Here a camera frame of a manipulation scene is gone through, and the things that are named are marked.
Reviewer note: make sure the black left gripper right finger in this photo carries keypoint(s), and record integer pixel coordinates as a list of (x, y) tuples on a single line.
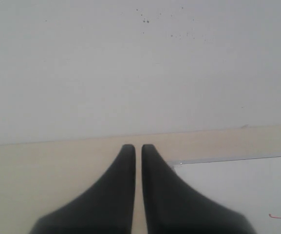
[(173, 207)]

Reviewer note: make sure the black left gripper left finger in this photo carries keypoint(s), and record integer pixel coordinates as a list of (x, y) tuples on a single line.
[(105, 208)]

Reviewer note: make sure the white board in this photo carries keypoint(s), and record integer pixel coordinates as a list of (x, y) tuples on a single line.
[(250, 185)]

